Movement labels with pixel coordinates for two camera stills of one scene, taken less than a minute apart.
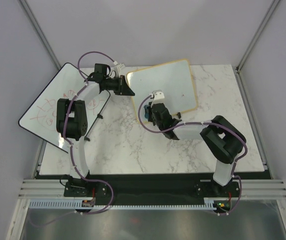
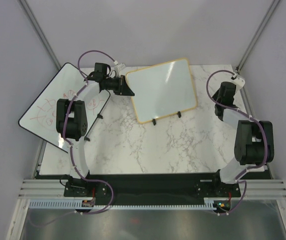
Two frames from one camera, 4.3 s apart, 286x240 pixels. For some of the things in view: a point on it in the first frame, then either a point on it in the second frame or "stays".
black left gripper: x=121 y=85 stays
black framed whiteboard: x=40 y=118 stays
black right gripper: x=150 y=119 -> x=216 y=94
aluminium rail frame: x=260 y=188 stays
